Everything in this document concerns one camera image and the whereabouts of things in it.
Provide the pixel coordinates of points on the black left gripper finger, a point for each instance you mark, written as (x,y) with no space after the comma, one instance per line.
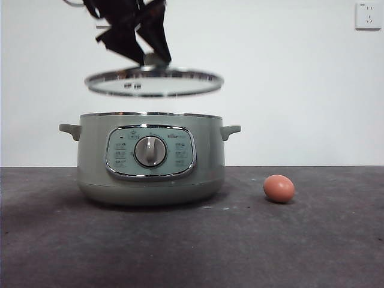
(156,36)
(123,42)

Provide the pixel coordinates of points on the glass lid with green knob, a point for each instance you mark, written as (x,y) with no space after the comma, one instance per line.
(156,83)

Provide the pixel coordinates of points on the brown egg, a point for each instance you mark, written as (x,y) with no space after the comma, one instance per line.
(279,189)

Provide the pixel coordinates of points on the green electric cooking pot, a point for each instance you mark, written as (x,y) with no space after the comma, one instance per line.
(90,156)

